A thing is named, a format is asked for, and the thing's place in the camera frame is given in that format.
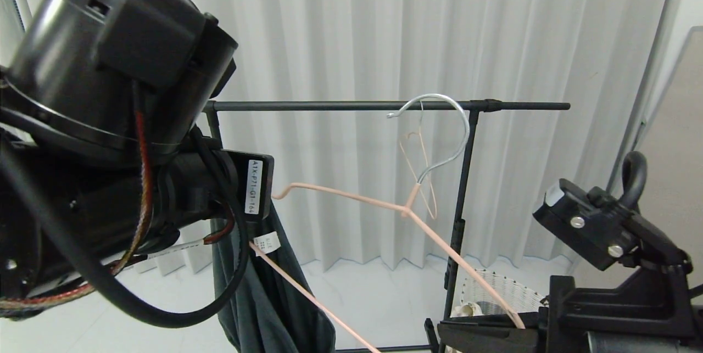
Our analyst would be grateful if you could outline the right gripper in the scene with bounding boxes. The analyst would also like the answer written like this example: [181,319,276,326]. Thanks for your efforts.
[437,275,703,353]

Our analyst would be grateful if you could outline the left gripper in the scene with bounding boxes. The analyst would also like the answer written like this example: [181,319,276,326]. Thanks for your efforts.
[157,147,274,238]

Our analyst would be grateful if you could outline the dark grey shirt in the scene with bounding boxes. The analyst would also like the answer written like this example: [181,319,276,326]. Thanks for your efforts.
[211,202,337,353]

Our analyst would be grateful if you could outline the pink clothes hanger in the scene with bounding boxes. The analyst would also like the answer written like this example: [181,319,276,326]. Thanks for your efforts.
[399,102,438,221]
[250,93,526,353]

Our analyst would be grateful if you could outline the white laundry basket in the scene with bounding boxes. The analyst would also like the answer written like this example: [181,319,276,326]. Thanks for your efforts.
[450,268,550,353]

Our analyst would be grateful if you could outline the black clothes rack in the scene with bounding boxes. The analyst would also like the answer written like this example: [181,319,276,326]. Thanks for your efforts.
[203,99,571,353]

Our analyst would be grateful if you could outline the white curtain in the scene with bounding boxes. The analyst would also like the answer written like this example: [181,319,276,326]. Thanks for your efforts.
[0,0,679,288]

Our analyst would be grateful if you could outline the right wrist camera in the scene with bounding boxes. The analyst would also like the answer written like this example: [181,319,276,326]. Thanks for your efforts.
[533,177,695,340]

